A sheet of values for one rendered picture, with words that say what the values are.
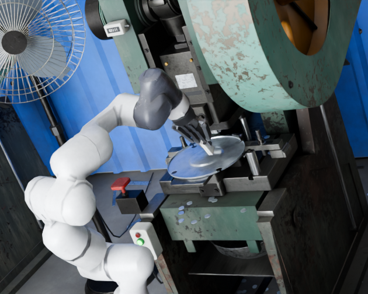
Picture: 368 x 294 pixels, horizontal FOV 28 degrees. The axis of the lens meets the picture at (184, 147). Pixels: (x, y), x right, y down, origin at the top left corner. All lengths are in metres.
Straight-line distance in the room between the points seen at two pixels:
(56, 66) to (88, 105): 1.36
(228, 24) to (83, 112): 2.64
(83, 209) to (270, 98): 0.65
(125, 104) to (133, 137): 2.24
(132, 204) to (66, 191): 0.83
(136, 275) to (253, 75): 0.66
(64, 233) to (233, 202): 0.78
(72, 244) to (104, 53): 2.37
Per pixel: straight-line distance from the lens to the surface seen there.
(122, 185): 2.70
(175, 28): 2.50
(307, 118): 2.80
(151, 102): 2.12
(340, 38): 2.58
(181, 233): 2.72
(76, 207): 1.89
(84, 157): 1.94
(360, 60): 3.62
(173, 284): 2.82
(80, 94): 4.44
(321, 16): 2.58
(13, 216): 3.99
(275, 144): 2.60
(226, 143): 2.66
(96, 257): 2.07
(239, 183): 2.58
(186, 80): 2.53
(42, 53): 3.08
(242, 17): 1.97
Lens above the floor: 1.89
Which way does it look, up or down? 24 degrees down
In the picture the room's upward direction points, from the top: 20 degrees counter-clockwise
